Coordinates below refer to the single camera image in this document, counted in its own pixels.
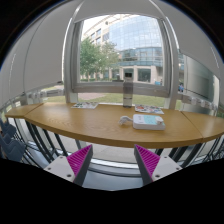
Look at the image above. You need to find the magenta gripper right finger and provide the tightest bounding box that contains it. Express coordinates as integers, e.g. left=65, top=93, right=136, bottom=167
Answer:
left=134, top=145, right=181, bottom=185

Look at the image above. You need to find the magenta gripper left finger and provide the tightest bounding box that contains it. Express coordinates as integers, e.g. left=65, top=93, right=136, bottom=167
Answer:
left=45, top=145, right=93, bottom=186

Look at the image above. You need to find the wooden desk top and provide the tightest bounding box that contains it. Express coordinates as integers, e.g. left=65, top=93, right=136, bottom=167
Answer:
left=25, top=103, right=203, bottom=148

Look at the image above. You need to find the right paper booklet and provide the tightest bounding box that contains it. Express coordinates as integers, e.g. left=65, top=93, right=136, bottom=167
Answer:
left=135, top=104, right=164, bottom=114

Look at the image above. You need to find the paper booklet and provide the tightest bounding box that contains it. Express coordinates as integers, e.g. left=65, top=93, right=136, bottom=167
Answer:
left=71, top=102, right=98, bottom=109
left=135, top=104, right=164, bottom=114

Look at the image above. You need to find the left paper booklet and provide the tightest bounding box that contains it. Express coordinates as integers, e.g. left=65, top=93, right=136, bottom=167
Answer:
left=71, top=102, right=98, bottom=109

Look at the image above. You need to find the blue chair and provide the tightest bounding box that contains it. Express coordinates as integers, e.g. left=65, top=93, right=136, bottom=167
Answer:
left=0, top=119, right=25, bottom=162

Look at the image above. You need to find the right side wooden table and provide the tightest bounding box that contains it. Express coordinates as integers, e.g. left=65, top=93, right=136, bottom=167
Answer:
left=182, top=111, right=224, bottom=142

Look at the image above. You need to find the wooden table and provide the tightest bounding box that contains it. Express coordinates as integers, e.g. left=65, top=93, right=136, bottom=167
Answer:
left=5, top=103, right=42, bottom=118
left=182, top=111, right=224, bottom=142

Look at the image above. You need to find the left side wooden table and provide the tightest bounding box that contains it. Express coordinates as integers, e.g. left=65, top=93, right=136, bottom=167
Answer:
left=5, top=103, right=42, bottom=118

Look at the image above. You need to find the clear water bottle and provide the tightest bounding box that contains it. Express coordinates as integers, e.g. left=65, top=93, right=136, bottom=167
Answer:
left=123, top=73, right=133, bottom=108

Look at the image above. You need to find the white roller blind left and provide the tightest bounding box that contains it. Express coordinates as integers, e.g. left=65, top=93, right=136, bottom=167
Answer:
left=0, top=0, right=80, bottom=107

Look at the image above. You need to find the white roller blind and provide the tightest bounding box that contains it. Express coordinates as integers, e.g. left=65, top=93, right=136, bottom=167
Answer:
left=0, top=0, right=80, bottom=107
left=74, top=0, right=164, bottom=22

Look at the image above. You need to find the white roller blind centre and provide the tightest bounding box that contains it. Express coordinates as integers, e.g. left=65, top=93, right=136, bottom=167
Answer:
left=74, top=0, right=164, bottom=22

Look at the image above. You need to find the white window frame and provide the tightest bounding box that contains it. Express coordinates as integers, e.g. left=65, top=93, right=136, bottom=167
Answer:
left=63, top=13, right=178, bottom=109

